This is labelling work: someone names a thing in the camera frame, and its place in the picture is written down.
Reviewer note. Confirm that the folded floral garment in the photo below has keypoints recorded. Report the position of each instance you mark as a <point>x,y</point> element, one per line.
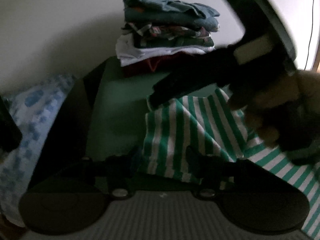
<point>172,36</point>

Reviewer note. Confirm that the green white striped shirt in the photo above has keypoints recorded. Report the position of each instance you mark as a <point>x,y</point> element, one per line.
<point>190,127</point>

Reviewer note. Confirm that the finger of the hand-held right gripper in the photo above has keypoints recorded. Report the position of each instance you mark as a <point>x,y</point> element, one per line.
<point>190,80</point>

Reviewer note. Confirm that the folded blue garment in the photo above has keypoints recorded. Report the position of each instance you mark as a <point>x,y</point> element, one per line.
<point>175,5</point>

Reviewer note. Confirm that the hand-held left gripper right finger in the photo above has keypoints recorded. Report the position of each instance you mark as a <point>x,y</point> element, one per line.
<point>193,160</point>

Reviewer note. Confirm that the blue patterned pillow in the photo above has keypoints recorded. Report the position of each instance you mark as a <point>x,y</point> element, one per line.
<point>32,120</point>

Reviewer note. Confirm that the folded dark teal garment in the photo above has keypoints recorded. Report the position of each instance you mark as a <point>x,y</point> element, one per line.
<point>155,17</point>

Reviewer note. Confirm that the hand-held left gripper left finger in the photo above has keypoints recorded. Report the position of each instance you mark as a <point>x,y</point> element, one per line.
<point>120,166</point>

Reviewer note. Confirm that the folded dark red garment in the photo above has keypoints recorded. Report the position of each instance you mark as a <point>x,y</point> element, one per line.
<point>155,66</point>

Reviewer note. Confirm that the black cylinder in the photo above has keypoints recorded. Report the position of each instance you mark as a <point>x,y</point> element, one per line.
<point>8,127</point>

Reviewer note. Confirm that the green table cover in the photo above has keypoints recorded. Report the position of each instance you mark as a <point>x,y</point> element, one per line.
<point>117,105</point>

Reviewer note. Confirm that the person's right hand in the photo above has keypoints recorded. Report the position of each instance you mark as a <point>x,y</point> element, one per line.
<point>270,110</point>

